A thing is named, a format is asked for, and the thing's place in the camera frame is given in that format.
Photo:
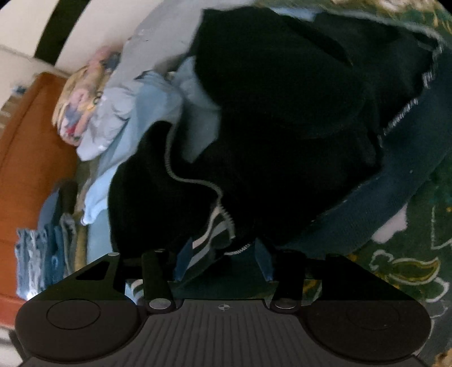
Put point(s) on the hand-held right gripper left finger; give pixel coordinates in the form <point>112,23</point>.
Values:
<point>184,263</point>

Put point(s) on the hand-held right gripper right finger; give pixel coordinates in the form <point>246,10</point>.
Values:
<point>264,263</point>

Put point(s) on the light blue fleece jacket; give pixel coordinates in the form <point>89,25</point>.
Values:
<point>282,141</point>

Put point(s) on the grey folded garment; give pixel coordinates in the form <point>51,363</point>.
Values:
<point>67,240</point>

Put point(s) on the teal floral bed blanket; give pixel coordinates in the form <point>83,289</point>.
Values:
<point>406,282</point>

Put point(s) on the blue folded cloth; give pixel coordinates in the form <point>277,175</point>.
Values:
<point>49,211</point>

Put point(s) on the blue denim garment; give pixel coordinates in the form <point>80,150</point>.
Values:
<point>31,261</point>

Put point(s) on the grey-blue printed duvet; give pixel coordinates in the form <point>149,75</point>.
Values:
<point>109,116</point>

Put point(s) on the wooden headboard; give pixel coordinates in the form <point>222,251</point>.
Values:
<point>31,158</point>

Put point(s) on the folded colourful floral quilt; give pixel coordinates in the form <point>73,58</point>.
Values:
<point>76,109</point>

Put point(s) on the white glossy board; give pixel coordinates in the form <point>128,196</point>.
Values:
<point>88,28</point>

